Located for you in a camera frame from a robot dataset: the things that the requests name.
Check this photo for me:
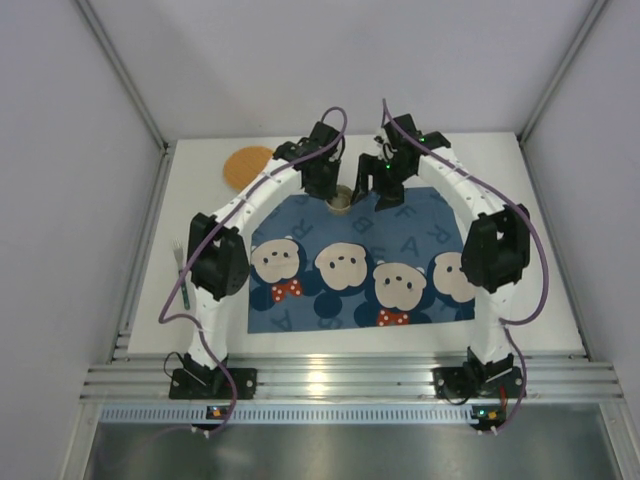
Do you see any aluminium frame post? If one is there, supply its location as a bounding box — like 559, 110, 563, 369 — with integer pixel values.
74, 0, 171, 151
516, 0, 612, 146

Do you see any left aluminium frame post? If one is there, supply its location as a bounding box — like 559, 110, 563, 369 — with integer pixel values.
74, 0, 171, 151

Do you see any round woven bamboo plate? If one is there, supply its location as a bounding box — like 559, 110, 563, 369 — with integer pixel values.
223, 146, 273, 192

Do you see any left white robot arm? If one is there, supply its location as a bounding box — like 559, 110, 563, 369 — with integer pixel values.
187, 121, 344, 370

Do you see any right aluminium frame post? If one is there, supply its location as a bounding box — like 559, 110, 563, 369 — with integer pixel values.
516, 0, 612, 146

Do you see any small beige cup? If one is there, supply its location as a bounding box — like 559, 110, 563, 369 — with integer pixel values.
325, 185, 353, 216

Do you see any aluminium mounting rail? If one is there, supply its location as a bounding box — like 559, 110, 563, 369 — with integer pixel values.
80, 332, 623, 404

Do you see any fork with green handle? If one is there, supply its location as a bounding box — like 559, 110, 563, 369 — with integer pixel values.
172, 239, 191, 310

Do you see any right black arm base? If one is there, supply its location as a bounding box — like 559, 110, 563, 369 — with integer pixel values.
433, 348, 524, 405

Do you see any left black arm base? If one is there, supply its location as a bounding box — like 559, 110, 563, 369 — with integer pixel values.
168, 354, 258, 400

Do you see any blue bear-print placemat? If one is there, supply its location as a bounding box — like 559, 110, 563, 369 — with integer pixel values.
247, 187, 475, 334

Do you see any perforated grey cable duct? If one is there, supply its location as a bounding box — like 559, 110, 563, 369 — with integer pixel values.
100, 403, 505, 425

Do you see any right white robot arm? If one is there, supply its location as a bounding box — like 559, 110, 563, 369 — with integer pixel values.
351, 113, 539, 365

